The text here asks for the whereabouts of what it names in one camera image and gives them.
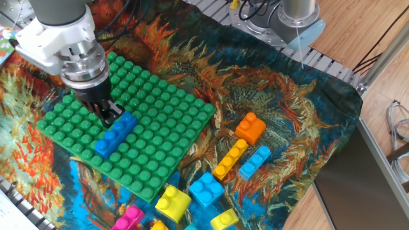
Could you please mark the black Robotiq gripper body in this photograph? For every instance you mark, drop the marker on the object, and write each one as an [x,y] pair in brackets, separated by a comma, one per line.
[94,94]

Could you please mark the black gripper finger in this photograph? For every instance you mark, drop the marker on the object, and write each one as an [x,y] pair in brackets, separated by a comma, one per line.
[103,115]
[115,109]

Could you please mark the dark blue four-stud brick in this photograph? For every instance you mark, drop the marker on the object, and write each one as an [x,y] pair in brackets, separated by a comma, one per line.
[112,140]

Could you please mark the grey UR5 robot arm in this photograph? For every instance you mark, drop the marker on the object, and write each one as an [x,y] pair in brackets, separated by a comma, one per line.
[57,11]

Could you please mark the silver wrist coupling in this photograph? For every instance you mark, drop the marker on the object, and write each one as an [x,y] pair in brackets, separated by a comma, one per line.
[86,70]

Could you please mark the green studded baseplate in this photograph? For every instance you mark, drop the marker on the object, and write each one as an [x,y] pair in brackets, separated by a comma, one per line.
[159,127]

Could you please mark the colourful printed paper sheet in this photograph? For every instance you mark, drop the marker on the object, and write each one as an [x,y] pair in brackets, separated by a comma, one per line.
[6,48]

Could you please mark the magenta three-stud brick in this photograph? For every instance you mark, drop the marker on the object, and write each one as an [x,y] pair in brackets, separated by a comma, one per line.
[129,220]

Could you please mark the yellow two-stud block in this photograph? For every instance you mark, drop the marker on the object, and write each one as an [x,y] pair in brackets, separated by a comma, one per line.
[174,204]

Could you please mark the silver perforated metal plate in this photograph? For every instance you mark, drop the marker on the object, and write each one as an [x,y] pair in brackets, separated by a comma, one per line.
[16,8]

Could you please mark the light blue square brick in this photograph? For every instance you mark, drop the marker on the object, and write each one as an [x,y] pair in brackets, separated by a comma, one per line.
[206,191]

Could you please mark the small yellow-orange four-stud brick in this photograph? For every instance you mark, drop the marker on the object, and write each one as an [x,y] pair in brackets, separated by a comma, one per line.
[228,161]

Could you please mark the long orange-yellow brick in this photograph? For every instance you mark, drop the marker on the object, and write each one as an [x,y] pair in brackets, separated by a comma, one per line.
[158,226]

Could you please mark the white paper sheet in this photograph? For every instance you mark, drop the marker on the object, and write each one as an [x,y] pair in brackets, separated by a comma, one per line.
[9,214]

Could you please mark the orange two-stud block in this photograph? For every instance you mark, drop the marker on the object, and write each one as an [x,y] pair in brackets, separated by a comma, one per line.
[252,131]

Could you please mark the light blue three-stud brick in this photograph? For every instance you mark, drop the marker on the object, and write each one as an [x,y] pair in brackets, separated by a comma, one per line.
[254,164]

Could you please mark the small yellow single-stud brick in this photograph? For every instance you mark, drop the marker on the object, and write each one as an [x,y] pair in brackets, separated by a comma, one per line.
[223,220]

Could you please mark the yellow clip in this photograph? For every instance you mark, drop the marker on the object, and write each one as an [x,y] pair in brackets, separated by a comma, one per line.
[234,4]

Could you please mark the painted sunflower pattern cloth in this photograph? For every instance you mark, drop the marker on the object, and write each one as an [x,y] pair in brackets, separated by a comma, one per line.
[271,80]

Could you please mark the dark grey framed panel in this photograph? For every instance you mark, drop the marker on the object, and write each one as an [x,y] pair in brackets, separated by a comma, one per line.
[358,185]

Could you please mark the brown wooden bar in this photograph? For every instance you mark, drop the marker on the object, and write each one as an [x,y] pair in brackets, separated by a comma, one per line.
[399,155]

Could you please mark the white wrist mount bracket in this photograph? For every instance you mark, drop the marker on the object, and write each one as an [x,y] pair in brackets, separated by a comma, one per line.
[48,41]

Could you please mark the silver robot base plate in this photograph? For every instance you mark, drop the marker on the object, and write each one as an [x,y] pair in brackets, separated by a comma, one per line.
[239,24]

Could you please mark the aluminium frame post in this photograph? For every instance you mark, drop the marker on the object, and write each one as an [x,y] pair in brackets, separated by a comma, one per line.
[383,54]

